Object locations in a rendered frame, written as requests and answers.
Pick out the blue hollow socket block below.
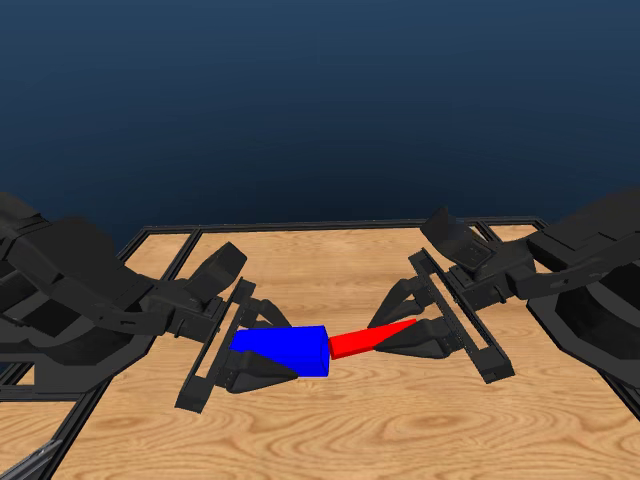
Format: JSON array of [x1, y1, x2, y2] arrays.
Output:
[[229, 324, 332, 378]]

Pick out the thin red peg bar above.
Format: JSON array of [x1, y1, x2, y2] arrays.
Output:
[[327, 317, 418, 361]]

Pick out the black table frame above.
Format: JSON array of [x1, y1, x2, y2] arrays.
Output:
[[0, 215, 640, 480]]

